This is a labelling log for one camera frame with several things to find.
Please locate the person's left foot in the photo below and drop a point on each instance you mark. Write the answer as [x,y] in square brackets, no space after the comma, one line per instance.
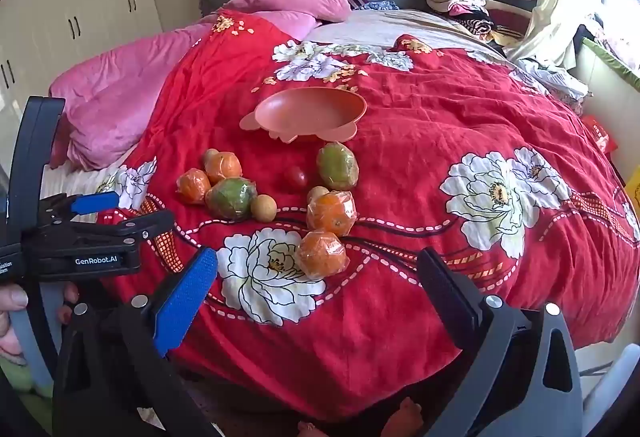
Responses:
[307,428]

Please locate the yellow bag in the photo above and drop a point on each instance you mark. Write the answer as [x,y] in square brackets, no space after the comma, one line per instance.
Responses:
[635,189]

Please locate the blue floral cloth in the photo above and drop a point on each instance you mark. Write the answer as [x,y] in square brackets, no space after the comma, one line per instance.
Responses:
[385,6]

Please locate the green-edged windowsill cushion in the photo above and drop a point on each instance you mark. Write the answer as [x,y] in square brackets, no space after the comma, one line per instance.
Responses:
[615,62]

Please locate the person's foot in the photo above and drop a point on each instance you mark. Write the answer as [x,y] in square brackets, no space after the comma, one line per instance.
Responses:
[307,428]
[402,412]

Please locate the green mango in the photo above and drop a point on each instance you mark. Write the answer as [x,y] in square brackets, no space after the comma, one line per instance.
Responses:
[231,198]
[337,165]

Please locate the green printed clothing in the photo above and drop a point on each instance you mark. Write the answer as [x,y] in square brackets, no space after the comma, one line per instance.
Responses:
[20,387]

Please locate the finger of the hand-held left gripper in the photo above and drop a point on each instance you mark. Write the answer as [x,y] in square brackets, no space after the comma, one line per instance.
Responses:
[95,202]
[150,222]

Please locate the purple striped pillow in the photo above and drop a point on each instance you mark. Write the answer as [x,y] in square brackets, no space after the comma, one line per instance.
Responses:
[359,1]

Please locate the orange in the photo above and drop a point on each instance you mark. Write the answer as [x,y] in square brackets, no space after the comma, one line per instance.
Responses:
[322,254]
[224,167]
[194,185]
[331,213]

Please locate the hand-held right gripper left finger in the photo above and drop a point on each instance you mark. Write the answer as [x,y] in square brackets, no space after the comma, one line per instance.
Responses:
[185,297]

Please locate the red tomato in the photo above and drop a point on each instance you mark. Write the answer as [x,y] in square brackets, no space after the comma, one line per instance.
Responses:
[296,176]

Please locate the small brown longan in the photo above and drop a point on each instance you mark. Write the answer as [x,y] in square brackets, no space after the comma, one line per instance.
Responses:
[263,207]
[316,193]
[210,155]

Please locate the red floral blanket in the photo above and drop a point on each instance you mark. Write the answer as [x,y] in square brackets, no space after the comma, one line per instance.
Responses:
[425,117]

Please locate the beige bed sheet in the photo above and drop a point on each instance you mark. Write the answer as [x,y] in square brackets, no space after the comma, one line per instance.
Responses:
[380,24]

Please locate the person's left hand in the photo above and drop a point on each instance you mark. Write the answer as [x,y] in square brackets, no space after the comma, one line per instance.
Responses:
[12,298]

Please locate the pink plastic bowl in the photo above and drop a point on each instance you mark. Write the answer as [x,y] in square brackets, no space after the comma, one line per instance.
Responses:
[310,109]

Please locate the red bag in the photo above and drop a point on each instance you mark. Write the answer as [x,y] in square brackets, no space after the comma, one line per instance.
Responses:
[600,132]

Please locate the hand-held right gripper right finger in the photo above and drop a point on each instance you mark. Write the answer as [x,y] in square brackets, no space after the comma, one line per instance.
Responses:
[445,287]

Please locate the white crumpled cloth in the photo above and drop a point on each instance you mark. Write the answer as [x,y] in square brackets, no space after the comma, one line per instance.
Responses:
[555,77]

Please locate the person's right foot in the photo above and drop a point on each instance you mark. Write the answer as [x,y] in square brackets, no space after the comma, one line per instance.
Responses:
[402,412]

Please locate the pink quilt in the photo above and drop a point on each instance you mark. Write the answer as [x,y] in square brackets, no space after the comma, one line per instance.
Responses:
[125,92]

